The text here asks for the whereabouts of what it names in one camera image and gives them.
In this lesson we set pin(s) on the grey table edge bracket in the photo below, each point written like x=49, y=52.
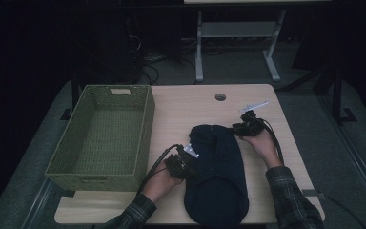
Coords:
x=310, y=193

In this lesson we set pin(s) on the black garment with white print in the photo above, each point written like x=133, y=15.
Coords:
x=216, y=178

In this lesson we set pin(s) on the white metal table frame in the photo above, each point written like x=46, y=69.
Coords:
x=235, y=29

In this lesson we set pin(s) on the person's right hand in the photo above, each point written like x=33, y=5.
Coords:
x=263, y=148

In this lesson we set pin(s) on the person's left hand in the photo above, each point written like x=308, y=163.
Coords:
x=160, y=186

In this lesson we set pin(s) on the grey round table grommet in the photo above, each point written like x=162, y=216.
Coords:
x=220, y=97

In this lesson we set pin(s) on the black equipment case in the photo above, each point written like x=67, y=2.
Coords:
x=108, y=47

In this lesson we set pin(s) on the black tripod stand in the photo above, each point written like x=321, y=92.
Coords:
x=335, y=92

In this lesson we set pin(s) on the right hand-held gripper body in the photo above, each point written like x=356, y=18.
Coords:
x=252, y=127

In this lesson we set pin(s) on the black metal stand leg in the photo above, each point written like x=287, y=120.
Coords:
x=74, y=95

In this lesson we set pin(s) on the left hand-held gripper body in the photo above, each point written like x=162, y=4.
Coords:
x=179, y=165

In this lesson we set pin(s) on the green woven basket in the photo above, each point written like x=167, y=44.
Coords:
x=108, y=140

